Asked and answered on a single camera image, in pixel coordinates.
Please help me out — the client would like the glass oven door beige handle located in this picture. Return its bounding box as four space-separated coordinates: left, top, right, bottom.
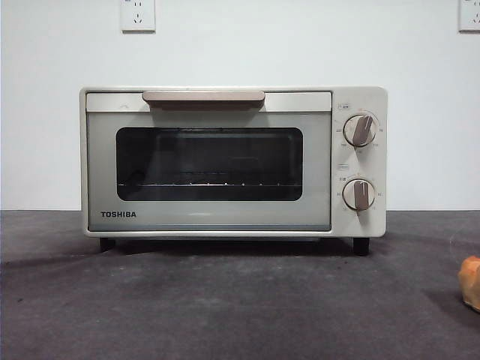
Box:
85 89 333 233

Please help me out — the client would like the golden bread loaf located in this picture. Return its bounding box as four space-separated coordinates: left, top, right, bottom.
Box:
457 255 480 313

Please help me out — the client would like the beige oven knob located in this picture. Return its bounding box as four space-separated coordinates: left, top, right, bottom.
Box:
343 113 378 148
342 177 377 218

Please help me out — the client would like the cream white toaster oven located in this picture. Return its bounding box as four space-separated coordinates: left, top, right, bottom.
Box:
79 85 389 257

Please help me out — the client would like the metal wire oven rack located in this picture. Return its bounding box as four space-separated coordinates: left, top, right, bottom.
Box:
117 170 302 188

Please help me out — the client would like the white wall socket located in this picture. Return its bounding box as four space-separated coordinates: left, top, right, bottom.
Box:
119 0 157 33
457 0 480 34

